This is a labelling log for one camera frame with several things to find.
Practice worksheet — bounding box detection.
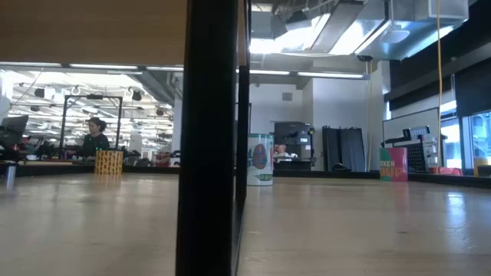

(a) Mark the person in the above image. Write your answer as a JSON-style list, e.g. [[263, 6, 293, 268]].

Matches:
[[71, 117, 112, 159], [274, 143, 299, 160]]

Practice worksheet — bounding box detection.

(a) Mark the grey metal post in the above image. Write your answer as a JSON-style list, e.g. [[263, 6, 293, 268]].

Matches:
[[5, 163, 18, 189]]

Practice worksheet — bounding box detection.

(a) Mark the white ceiling disc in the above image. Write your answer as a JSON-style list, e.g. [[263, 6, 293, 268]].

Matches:
[[379, 23, 411, 45]]

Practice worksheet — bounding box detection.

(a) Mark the wooden shelf board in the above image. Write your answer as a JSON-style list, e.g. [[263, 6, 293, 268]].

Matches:
[[0, 0, 248, 67]]

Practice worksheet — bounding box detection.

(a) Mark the black aluminium table frame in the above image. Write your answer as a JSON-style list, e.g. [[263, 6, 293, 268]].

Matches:
[[0, 163, 491, 189]]

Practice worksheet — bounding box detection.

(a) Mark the whiteboard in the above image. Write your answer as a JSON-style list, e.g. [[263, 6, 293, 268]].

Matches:
[[382, 107, 440, 149]]

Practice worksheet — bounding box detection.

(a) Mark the white can, red green print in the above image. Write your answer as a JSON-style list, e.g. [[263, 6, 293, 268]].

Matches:
[[247, 133, 275, 187]]

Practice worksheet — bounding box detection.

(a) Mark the black pegboard cart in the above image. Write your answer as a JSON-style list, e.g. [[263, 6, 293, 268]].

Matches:
[[381, 125, 439, 173]]

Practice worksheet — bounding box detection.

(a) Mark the black shelf side frame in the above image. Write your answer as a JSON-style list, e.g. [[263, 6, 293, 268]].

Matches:
[[175, 0, 252, 276]]

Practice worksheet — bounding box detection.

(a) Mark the dark curtain panel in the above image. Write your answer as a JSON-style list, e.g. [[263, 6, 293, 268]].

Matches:
[[321, 125, 366, 173]]

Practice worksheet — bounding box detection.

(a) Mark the pink green soup can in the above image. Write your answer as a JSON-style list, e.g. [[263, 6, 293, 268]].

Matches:
[[379, 146, 409, 182]]

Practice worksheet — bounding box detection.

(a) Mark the red low object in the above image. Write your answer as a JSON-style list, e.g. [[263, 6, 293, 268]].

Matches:
[[428, 166, 464, 176]]

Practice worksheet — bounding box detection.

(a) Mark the dark computer monitor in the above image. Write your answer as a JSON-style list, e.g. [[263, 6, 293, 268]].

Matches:
[[0, 114, 30, 149]]

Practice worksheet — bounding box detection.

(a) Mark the black gantry frame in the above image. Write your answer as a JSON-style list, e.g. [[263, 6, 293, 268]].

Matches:
[[59, 94, 124, 160]]

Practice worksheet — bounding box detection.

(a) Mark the yellow object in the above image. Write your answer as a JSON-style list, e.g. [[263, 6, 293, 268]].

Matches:
[[473, 156, 491, 178]]

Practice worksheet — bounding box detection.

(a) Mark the ceiling strip light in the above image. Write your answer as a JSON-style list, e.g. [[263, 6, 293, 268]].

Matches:
[[249, 68, 366, 81]]

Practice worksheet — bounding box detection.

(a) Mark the silver ceiling duct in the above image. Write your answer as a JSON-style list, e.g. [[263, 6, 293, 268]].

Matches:
[[274, 0, 471, 62]]

